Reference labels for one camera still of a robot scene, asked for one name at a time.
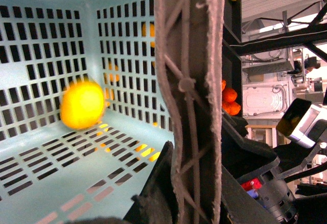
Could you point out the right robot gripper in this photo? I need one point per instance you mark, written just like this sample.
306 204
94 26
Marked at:
271 191

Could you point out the brown basket handle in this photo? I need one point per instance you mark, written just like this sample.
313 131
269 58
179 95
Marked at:
188 38

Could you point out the light blue plastic basket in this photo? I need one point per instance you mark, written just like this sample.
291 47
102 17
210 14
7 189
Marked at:
49 172

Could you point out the pile of oranges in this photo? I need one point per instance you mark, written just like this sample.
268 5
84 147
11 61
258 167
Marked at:
229 96

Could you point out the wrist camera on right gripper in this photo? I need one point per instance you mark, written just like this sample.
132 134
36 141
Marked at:
304 123

